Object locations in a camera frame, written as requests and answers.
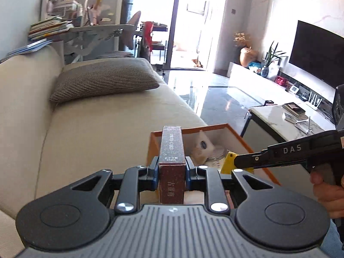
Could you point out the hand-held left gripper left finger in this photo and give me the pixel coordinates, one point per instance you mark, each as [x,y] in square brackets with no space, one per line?
[153,174]

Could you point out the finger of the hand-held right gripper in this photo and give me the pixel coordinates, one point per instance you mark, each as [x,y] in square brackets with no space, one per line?
[250,160]

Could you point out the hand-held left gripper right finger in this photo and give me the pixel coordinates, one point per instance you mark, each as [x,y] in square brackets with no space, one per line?
[189,174]

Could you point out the yellow round container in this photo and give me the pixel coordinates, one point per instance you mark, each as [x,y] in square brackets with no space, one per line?
[228,164]

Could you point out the dark patterned card box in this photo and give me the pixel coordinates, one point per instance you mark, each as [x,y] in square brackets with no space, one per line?
[172,150]

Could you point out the orange storage box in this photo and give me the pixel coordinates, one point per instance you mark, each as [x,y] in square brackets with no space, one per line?
[151,145]

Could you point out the round glitter case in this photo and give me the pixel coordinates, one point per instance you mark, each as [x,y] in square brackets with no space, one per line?
[216,157]

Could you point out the white hand cream tube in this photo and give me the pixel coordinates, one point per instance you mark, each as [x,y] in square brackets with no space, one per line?
[203,145]

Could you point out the person's right hand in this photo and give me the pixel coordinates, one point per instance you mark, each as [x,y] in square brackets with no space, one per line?
[328,199]

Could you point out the silver box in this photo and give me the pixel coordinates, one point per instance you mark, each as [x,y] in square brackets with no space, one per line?
[291,117]

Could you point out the dark book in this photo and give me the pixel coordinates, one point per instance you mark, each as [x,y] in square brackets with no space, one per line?
[294,108]

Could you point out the marble coffee table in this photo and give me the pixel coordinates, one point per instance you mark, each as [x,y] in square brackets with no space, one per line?
[271,118]

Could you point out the white router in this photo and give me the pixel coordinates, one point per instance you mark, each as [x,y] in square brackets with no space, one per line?
[314,102]

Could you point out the small white clock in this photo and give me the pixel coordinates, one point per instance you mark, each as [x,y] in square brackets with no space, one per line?
[293,89]

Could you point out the red box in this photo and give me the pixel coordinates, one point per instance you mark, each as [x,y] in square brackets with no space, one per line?
[281,80]

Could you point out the beige sofa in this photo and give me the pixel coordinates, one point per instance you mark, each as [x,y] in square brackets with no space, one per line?
[94,129]

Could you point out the white tv cabinet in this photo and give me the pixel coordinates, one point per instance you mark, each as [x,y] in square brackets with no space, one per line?
[247,78]

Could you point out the black television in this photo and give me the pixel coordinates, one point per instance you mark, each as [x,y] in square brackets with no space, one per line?
[314,56]

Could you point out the person's blue jeans leg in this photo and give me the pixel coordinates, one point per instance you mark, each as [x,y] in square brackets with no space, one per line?
[333,242]

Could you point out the blue bag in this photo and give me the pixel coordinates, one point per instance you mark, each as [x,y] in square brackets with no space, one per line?
[254,65]

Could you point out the green potted plant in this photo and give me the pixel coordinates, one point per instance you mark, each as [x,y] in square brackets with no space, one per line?
[271,59]

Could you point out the orange vase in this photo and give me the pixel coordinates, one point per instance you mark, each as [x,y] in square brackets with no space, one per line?
[248,57]

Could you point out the houndstooth pillow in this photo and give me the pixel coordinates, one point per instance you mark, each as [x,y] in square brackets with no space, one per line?
[102,80]

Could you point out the brown floor ornament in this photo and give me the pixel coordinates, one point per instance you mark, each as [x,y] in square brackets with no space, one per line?
[197,62]

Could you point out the dried flower bunch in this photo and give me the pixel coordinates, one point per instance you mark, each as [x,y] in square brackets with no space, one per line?
[242,39]

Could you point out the black metal rack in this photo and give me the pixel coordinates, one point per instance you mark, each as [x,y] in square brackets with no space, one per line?
[161,43]

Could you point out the red cloth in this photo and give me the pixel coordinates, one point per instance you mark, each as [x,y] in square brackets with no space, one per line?
[147,35]

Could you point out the grey office chair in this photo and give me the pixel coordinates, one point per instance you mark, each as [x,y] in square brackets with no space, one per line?
[133,29]

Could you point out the grey desk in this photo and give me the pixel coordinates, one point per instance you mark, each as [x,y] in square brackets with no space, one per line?
[102,29]

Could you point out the blue booklet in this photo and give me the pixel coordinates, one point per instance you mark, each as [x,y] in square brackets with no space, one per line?
[29,47]

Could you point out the stack of books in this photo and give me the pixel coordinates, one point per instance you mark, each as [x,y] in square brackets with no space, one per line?
[49,28]

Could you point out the desk shelf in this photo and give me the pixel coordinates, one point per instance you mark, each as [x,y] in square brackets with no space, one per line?
[61,2]

